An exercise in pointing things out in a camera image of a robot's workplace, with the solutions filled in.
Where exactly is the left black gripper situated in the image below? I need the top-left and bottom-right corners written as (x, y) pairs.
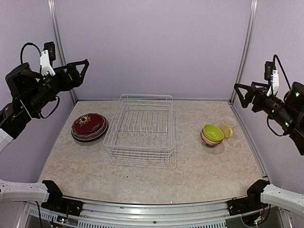
top-left (25, 59), bottom-right (88, 114)

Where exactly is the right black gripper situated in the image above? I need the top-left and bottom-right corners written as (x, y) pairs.
top-left (235, 82), bottom-right (296, 131)

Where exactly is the pale yellow mug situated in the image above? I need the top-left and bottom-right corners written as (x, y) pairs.
top-left (220, 116), bottom-right (237, 139)

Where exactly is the lime green bowl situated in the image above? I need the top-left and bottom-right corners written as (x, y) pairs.
top-left (203, 124), bottom-right (224, 143)

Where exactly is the dark red black plate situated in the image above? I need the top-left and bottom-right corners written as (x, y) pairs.
top-left (71, 113), bottom-right (108, 138)

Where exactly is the white red patterned bowl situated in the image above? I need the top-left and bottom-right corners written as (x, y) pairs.
top-left (200, 131), bottom-right (223, 144)

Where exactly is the light blue floral bowl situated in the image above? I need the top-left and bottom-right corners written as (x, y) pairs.
top-left (202, 141), bottom-right (221, 148)

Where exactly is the black rimmed striped plate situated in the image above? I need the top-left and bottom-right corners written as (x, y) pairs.
top-left (71, 122), bottom-right (109, 142)

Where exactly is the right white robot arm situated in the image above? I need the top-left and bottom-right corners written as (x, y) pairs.
top-left (235, 82), bottom-right (304, 216)

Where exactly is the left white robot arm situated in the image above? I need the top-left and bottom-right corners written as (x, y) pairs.
top-left (0, 59), bottom-right (89, 161)

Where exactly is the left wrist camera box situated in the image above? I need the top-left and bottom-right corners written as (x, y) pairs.
top-left (5, 41), bottom-right (56, 100)

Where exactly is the left aluminium corner post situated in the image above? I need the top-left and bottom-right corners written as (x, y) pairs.
top-left (47, 0), bottom-right (78, 103)

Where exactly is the aluminium corner post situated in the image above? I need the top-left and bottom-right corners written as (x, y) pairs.
top-left (47, 0), bottom-right (78, 103)
top-left (229, 0), bottom-right (259, 103)

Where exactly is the white wire dish rack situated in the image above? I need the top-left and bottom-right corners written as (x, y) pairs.
top-left (103, 94), bottom-right (175, 161)

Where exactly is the right aluminium corner post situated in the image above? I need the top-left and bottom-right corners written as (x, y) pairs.
top-left (229, 0), bottom-right (259, 103)

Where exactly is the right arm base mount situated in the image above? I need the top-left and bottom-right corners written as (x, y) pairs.
top-left (227, 197), bottom-right (268, 216)

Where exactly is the aluminium front rail frame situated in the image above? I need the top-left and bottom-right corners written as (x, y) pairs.
top-left (15, 199), bottom-right (294, 228)

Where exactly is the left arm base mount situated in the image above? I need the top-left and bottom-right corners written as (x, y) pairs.
top-left (41, 193), bottom-right (84, 217)

